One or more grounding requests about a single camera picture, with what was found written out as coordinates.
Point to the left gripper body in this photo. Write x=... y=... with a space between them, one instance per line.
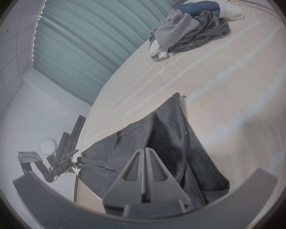
x=68 y=164

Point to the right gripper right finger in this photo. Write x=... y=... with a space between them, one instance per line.
x=161 y=182

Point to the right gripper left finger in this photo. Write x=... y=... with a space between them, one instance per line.
x=130 y=182

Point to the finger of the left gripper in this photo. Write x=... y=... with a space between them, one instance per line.
x=73 y=153

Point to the dark grey garment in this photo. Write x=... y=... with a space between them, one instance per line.
x=169 y=139

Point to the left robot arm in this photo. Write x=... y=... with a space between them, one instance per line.
x=53 y=168

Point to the bed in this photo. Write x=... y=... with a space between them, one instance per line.
x=228 y=92

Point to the pile of clothes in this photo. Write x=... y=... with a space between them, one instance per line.
x=181 y=30

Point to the blue-green curtain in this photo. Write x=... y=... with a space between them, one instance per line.
x=85 y=32

